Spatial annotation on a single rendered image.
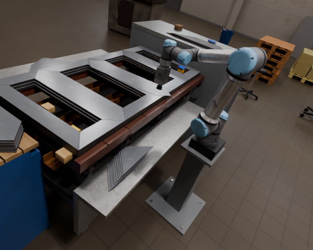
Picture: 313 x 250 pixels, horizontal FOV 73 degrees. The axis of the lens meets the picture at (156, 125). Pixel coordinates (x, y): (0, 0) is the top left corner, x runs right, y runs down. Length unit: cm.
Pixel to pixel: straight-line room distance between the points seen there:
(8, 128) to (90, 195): 48
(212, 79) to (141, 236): 155
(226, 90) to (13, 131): 101
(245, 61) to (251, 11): 1031
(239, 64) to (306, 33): 956
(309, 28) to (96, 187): 1012
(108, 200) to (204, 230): 108
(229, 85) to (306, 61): 608
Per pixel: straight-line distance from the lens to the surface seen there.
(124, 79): 166
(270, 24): 1112
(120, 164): 116
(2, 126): 120
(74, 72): 173
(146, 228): 181
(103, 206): 105
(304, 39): 1053
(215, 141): 141
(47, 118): 119
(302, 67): 714
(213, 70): 223
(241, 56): 103
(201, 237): 192
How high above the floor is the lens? 158
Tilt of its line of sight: 36 degrees down
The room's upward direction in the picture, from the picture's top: 16 degrees clockwise
